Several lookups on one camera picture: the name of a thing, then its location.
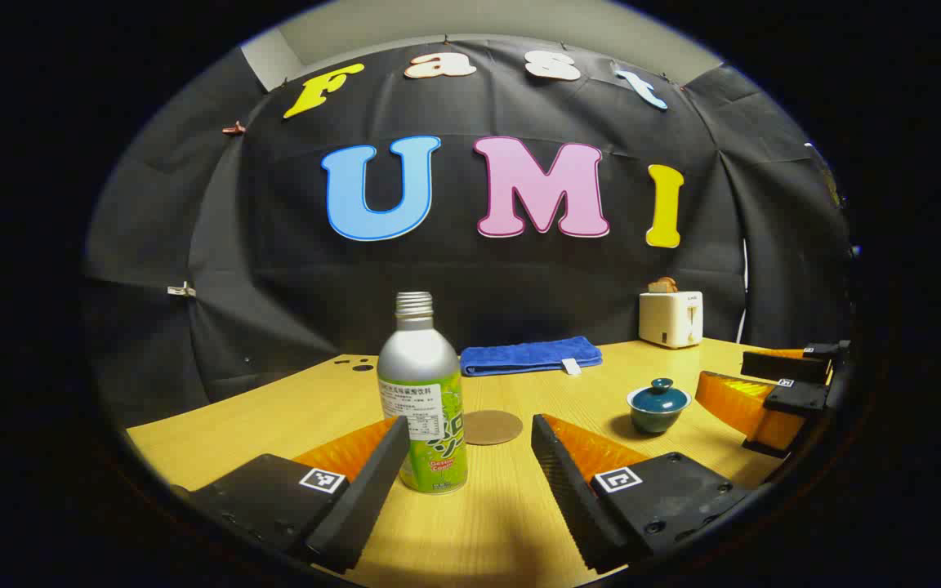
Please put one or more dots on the black backdrop cloth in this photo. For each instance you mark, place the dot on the black backdrop cloth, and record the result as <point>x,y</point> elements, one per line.
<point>519,278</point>

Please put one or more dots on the small copper clip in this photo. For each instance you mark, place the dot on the small copper clip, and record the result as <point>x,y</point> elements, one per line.
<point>234,128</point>

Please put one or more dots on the silver green water bottle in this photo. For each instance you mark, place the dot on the silver green water bottle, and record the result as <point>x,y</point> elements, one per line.
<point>421,367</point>

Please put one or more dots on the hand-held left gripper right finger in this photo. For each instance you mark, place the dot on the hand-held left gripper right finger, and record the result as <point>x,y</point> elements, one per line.
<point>568,498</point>

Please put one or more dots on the blue folded towel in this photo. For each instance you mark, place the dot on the blue folded towel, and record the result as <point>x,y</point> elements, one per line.
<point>529,355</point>

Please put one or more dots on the round brown coaster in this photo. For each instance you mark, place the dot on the round brown coaster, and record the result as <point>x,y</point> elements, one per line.
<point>492,427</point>

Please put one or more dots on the toasted bread slice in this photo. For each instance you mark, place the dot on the toasted bread slice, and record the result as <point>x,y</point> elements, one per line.
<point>662,285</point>

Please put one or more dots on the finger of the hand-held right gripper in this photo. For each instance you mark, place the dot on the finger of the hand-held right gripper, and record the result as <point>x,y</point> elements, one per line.
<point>781,367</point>
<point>752,408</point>

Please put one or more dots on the white toaster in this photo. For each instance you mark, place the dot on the white toaster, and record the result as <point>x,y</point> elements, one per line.
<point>670,320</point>

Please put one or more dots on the small white clip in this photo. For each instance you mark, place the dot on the small white clip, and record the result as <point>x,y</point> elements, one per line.
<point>181,289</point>

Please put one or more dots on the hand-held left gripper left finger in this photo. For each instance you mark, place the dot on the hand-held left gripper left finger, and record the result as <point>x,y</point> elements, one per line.
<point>364,498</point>

